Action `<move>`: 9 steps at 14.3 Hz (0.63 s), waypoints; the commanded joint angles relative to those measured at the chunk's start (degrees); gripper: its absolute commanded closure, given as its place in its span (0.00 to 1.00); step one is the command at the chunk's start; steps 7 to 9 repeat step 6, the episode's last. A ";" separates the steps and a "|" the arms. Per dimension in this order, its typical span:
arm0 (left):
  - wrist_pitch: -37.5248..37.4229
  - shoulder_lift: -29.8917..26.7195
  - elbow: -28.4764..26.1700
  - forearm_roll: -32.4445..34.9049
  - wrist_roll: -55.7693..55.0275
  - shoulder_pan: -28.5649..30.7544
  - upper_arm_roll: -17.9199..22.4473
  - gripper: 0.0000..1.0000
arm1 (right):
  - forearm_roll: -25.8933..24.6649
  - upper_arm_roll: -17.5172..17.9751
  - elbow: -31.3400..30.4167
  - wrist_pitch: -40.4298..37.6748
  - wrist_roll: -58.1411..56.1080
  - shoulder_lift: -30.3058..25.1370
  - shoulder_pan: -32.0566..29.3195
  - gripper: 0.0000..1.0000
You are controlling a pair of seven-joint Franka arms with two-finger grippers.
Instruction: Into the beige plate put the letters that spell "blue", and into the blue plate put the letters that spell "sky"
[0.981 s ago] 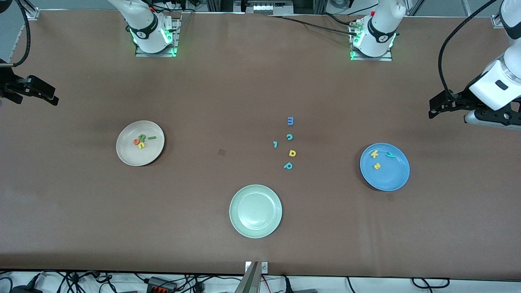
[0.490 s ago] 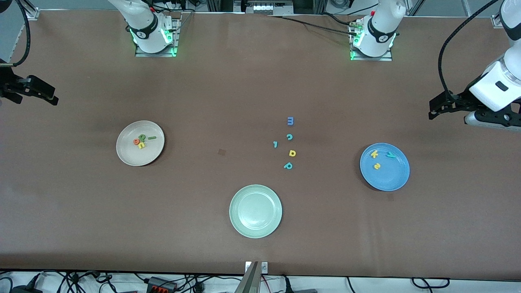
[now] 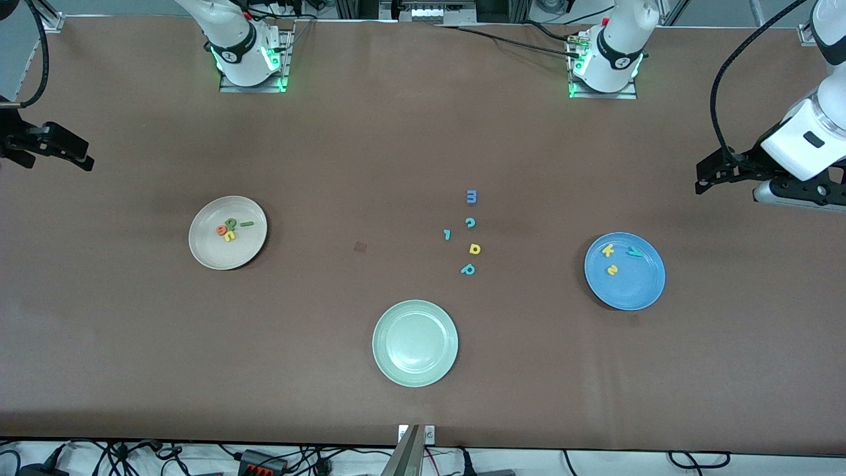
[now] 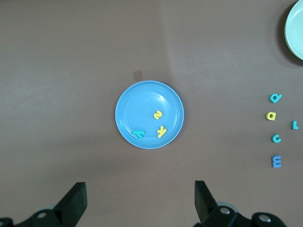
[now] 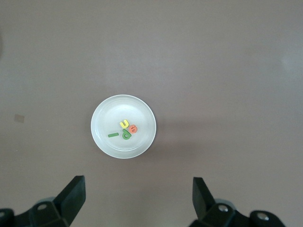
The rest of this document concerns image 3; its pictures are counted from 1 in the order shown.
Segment black looped cable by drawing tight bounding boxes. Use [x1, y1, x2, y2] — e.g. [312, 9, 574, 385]
[668, 451, 732, 471]

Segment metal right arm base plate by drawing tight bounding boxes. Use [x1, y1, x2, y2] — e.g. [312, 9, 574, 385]
[219, 30, 293, 93]

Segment pale green round plate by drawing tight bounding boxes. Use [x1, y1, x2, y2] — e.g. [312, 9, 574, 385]
[372, 299, 459, 388]

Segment black power strip red switches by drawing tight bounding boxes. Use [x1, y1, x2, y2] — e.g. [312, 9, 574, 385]
[238, 449, 289, 476]

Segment aluminium camera post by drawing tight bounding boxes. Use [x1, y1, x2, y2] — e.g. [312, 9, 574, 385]
[380, 424, 424, 476]

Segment brown round plate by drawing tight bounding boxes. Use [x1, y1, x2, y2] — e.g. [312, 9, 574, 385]
[188, 196, 268, 270]

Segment blue round plate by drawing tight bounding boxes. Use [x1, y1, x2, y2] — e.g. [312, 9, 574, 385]
[584, 231, 666, 311]

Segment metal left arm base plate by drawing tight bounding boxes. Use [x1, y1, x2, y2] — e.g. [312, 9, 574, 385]
[568, 40, 638, 100]

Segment long black table cable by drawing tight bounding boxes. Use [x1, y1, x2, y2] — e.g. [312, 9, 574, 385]
[433, 23, 582, 60]

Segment short black table cable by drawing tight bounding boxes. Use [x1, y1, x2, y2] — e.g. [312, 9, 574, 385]
[519, 20, 582, 44]

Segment grey control box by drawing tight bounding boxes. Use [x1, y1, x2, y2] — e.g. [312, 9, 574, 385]
[380, 0, 477, 26]

